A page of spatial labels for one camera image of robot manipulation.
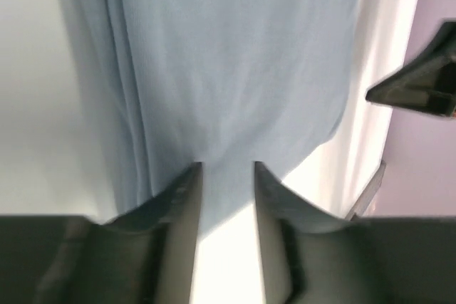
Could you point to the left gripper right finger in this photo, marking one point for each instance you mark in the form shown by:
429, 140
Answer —
311, 256

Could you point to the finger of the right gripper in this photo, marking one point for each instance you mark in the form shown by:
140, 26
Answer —
427, 83

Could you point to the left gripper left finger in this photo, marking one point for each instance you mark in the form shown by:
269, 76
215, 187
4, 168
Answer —
144, 256

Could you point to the grey t shirt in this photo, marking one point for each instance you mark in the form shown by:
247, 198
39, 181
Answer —
222, 82

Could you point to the right aluminium corner post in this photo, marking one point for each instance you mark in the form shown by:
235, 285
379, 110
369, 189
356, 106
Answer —
367, 196

